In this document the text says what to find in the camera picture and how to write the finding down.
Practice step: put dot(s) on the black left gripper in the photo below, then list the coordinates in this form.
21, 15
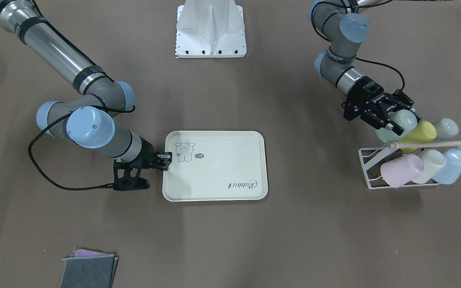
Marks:
364, 92

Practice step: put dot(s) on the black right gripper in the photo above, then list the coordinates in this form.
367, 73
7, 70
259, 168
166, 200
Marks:
147, 153

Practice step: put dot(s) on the green cup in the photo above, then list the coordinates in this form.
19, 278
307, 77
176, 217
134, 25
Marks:
403, 119

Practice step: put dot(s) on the cream rabbit tray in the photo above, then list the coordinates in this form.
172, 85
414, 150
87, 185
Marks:
215, 166

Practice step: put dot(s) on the white wire cup rack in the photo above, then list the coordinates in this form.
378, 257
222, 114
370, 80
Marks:
371, 160

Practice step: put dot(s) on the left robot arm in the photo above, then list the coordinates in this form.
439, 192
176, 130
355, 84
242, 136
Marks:
341, 24

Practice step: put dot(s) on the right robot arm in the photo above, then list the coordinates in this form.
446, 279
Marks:
87, 121

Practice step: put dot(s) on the yellow cup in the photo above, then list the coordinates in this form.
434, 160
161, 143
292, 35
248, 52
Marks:
424, 132

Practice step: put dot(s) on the grey cup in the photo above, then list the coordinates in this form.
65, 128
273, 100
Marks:
446, 129

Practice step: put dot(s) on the pink cup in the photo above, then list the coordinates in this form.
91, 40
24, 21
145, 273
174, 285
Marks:
402, 170

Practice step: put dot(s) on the cream cup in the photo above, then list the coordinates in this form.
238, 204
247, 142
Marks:
434, 161

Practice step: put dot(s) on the light blue cup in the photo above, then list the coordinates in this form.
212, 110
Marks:
451, 171

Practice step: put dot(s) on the grey folded cloth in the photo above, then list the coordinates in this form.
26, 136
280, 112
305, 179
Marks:
89, 269

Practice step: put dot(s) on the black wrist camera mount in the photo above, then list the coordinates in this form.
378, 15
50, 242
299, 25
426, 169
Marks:
351, 110

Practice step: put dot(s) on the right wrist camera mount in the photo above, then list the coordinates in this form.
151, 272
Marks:
127, 176

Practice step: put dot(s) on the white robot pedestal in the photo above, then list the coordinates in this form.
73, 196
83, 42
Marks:
210, 29

